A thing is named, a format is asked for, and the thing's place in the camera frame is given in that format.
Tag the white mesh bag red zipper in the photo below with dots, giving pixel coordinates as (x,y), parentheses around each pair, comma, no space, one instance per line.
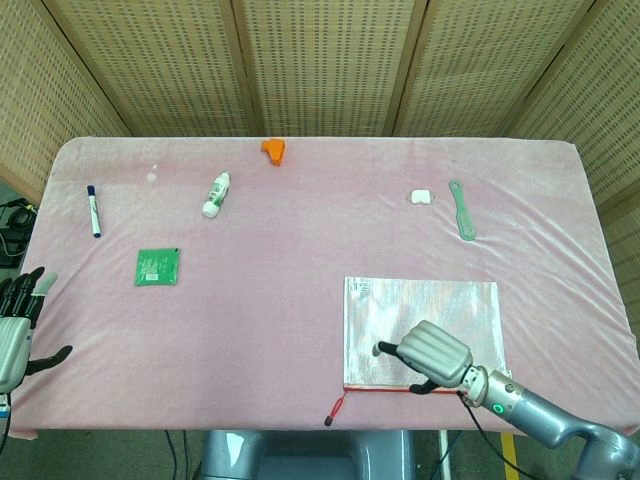
(425,305)

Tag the green square packet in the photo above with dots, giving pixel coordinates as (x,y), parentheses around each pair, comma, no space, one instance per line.
(156,267)

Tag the blue capped whiteboard marker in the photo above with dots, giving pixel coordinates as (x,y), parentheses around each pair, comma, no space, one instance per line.
(94,212)

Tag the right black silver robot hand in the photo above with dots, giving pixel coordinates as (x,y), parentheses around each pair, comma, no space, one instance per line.
(435,352)

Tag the small white eraser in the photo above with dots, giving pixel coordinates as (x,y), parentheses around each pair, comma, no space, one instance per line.
(420,196)

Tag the green plastic comb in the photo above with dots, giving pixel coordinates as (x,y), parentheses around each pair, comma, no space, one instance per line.
(463,212)

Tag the black equipment on floor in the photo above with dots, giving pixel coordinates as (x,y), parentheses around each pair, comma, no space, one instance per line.
(15,235)

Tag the pink tablecloth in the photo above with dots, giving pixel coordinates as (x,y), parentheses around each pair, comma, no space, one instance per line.
(300,250)

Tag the white table leg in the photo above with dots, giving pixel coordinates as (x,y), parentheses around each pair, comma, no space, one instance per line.
(444,455)

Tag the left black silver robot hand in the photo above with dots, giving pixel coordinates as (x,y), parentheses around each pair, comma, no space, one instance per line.
(12,330)

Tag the woven bamboo folding screen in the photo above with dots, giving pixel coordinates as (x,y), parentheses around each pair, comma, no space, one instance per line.
(325,65)

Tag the orange plastic block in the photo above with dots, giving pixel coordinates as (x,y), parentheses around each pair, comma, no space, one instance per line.
(274,150)

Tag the grey robot torso base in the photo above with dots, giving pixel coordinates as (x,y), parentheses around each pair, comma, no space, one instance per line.
(300,455)

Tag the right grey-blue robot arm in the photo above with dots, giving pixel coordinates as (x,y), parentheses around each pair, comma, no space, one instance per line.
(545,417)

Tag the white glue bottle green label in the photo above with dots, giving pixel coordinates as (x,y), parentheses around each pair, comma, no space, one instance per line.
(216,196)

